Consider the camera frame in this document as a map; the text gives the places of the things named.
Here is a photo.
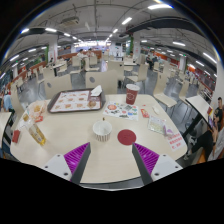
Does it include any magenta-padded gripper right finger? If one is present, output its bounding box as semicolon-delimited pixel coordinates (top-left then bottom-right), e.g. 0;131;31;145
131;142;184;186

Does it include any group of ceiling lights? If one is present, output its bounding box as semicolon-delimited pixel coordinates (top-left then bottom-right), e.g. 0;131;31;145
0;3;219;81

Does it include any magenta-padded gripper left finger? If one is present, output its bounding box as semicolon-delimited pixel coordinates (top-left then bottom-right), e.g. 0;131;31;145
43;142;92;186

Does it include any flat round red coaster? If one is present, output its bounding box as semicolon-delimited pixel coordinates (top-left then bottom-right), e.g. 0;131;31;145
117;128;138;146

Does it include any ceiling air conditioner unit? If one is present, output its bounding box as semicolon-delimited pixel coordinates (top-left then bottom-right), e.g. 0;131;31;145
59;16;81;28

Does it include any group of beige chairs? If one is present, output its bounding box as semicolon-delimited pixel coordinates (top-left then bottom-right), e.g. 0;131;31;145
9;53;214;111

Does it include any small red box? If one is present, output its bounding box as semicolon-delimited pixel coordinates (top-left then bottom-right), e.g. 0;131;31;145
12;129;22;144

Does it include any beige chair with round hole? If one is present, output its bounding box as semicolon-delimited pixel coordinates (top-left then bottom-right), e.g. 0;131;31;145
85;69;119;95
43;73;73;100

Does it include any beige neighbouring table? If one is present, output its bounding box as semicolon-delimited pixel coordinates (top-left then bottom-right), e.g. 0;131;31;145
182;94;214;141
0;111;13;148

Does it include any clear plastic paper packet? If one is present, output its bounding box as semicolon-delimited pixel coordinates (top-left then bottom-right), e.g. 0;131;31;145
147;114;168;136

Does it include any white paper napkin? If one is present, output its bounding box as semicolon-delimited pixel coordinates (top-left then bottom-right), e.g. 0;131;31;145
90;84;104;98

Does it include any white patterned paper cup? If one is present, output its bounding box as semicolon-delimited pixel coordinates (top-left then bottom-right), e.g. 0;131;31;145
92;119;113;143

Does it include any colourful printed flyer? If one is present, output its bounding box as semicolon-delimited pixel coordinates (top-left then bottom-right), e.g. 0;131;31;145
102;100;140;122

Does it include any red sauce packet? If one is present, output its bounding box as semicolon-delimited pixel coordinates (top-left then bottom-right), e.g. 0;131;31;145
140;108;150;119
34;114;45;124

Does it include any brown food tray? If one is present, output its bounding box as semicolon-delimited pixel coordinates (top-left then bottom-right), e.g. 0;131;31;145
46;88;107;114

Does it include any tall red paper cup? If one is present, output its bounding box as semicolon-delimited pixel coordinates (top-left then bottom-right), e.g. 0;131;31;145
125;83;141;106

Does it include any small purple packet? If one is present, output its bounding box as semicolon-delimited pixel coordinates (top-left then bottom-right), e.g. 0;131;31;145
163;126;174;137

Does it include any crumpled food wrapper bag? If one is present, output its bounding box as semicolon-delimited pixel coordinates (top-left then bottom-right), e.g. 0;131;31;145
26;99;49;123

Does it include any white red-text table sticker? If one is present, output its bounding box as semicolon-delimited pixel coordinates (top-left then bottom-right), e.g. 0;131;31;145
165;132;185;152

